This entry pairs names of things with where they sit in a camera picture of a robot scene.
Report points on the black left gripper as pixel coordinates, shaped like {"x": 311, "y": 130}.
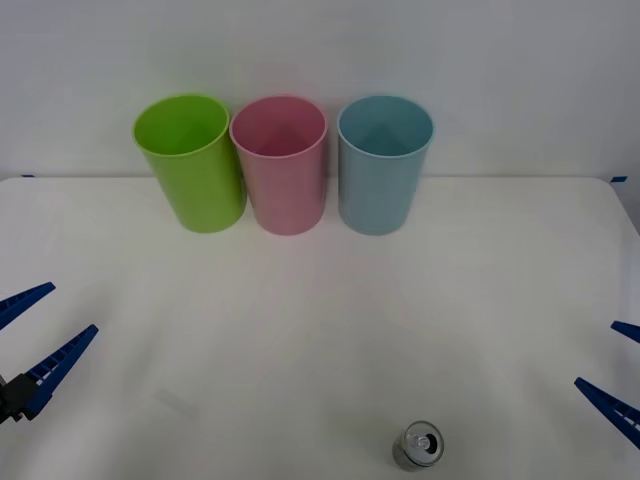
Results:
{"x": 3, "y": 405}

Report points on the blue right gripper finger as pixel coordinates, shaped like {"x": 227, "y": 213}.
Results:
{"x": 629, "y": 331}
{"x": 612, "y": 405}

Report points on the silver drink can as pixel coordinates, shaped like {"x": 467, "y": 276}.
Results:
{"x": 422, "y": 445}

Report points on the green plastic bin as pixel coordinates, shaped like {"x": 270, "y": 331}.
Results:
{"x": 200, "y": 190}

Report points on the pink plastic bin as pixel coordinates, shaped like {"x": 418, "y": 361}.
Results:
{"x": 287, "y": 200}

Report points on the pale blue plastic bin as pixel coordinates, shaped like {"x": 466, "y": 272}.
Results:
{"x": 375, "y": 200}

